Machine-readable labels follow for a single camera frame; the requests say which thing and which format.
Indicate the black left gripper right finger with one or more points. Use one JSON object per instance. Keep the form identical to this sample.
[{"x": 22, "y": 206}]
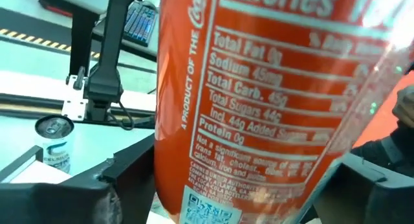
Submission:
[{"x": 372, "y": 204}]

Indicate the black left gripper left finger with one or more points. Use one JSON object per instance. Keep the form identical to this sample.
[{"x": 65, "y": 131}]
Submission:
[{"x": 64, "y": 204}]

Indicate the orange Fanta soda can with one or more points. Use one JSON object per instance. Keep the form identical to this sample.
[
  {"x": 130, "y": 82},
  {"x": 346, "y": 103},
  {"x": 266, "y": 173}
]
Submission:
[{"x": 258, "y": 104}]

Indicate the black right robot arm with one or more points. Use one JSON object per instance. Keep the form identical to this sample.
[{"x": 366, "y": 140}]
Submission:
[{"x": 108, "y": 55}]

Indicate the white Celsius Arctic can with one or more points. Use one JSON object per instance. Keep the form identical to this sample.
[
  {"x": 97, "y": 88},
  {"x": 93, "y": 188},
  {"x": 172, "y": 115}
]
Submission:
[{"x": 55, "y": 146}]

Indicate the backlit computer keyboard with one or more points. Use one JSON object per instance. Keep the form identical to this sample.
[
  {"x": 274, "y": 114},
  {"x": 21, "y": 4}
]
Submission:
[{"x": 140, "y": 23}]

